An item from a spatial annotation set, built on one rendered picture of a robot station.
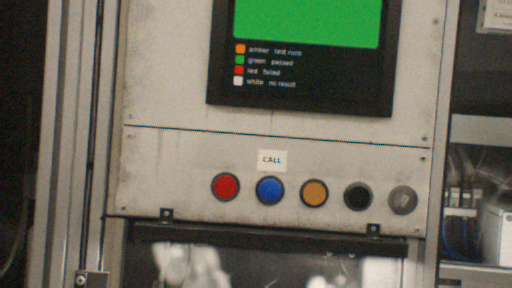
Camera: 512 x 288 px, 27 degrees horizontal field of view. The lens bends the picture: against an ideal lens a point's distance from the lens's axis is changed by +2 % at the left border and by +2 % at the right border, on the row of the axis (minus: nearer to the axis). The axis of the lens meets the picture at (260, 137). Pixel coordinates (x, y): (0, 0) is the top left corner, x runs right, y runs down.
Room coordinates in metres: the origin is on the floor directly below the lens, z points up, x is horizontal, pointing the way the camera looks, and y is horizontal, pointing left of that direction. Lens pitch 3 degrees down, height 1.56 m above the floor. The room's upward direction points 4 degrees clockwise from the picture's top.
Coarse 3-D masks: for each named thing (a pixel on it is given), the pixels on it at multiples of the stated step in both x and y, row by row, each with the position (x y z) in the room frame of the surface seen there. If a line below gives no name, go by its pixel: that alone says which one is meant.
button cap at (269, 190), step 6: (270, 180) 1.38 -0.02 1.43; (264, 186) 1.38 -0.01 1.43; (270, 186) 1.38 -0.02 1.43; (276, 186) 1.38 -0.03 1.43; (264, 192) 1.38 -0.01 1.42; (270, 192) 1.38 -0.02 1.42; (276, 192) 1.38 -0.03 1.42; (264, 198) 1.38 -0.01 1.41; (270, 198) 1.38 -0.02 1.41; (276, 198) 1.38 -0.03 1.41
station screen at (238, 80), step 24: (384, 0) 1.38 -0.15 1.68; (384, 24) 1.38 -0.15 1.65; (240, 48) 1.37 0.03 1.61; (264, 48) 1.37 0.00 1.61; (288, 48) 1.37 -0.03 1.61; (312, 48) 1.37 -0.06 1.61; (336, 48) 1.37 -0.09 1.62; (360, 48) 1.38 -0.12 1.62; (384, 48) 1.38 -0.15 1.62; (240, 72) 1.37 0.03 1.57; (264, 72) 1.37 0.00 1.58; (288, 72) 1.37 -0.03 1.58; (312, 72) 1.37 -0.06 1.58; (336, 72) 1.37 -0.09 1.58; (360, 72) 1.38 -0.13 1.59; (312, 96) 1.37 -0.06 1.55; (336, 96) 1.37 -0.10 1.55; (360, 96) 1.38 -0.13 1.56
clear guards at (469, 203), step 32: (480, 0) 1.41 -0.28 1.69; (480, 32) 1.41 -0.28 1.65; (480, 64) 1.41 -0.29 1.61; (480, 96) 1.42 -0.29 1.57; (448, 128) 1.41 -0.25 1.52; (480, 128) 1.42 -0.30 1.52; (448, 160) 1.41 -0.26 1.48; (480, 160) 1.42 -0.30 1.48; (448, 192) 1.41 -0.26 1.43; (480, 192) 1.42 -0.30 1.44; (128, 224) 1.39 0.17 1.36; (192, 224) 1.40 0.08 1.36; (224, 224) 1.40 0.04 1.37; (448, 224) 1.41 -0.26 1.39; (480, 224) 1.42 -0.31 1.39; (128, 256) 1.39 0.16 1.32; (160, 256) 1.40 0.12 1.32; (192, 256) 1.40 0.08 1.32; (224, 256) 1.40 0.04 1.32; (256, 256) 1.40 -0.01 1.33; (288, 256) 1.40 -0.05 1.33; (320, 256) 1.41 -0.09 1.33; (352, 256) 1.41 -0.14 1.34; (448, 256) 1.41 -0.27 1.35; (480, 256) 1.42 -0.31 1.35
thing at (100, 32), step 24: (96, 0) 1.39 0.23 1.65; (120, 0) 1.43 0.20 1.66; (96, 24) 1.40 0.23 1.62; (96, 48) 1.40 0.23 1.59; (96, 72) 1.40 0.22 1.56; (96, 96) 1.40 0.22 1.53; (96, 120) 1.40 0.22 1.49; (96, 144) 1.39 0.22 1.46; (96, 168) 1.39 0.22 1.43; (72, 192) 1.39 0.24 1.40; (96, 192) 1.39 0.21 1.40; (72, 216) 1.39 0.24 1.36; (96, 216) 1.39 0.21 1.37; (72, 240) 1.39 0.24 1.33; (96, 240) 1.39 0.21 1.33; (72, 264) 1.39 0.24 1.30; (96, 264) 1.39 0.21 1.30
